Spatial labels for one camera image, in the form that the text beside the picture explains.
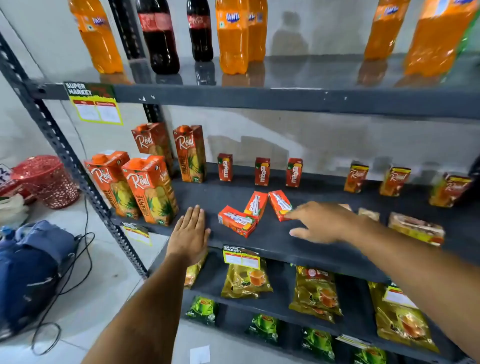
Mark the person's right hand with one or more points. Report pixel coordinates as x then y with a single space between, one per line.
330 225

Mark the person's left hand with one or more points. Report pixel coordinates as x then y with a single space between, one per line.
189 240

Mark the person's right thumb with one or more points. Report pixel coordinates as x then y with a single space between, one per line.
300 233

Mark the person's left middle finger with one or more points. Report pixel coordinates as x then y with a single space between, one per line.
194 217

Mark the person's left little finger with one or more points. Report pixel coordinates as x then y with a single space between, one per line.
178 227

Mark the person's left thumb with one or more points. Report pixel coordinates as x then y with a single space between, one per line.
207 238

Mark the person's right forearm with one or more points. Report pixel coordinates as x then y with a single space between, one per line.
420 270

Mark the person's left forearm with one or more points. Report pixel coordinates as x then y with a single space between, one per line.
150 315

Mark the small red drink carton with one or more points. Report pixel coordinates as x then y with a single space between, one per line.
256 205
262 171
279 204
237 221
225 167
294 172

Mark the gold tea packet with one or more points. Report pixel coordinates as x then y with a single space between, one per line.
193 273
245 281
317 294
405 326

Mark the small yellow shelf label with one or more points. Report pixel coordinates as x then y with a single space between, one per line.
241 257
352 341
398 298
137 233

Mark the large orange juice carton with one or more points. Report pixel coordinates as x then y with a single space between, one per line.
152 140
152 191
110 183
190 153

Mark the small brown juice carton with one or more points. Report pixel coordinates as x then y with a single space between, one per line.
416 228
369 214
450 190
356 179
345 206
395 182

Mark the green tea packet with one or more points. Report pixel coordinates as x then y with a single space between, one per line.
202 309
264 327
318 343
369 356

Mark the white paper slip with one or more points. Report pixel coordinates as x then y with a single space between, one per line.
200 355

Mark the dark grey metal shelf rack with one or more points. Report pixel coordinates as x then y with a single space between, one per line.
300 99

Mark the red mesh basket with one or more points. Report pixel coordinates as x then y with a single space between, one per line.
47 182

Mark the large yellow shelf label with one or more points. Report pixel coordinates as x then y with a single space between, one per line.
95 107

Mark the blue backpack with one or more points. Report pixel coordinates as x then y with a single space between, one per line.
32 270

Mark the white bag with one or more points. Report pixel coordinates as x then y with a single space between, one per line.
11 212

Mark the dark cola bottle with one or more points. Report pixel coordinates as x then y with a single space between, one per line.
200 35
159 41

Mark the orange soda bottle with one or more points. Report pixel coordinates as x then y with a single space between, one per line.
258 37
98 41
437 41
384 33
231 41

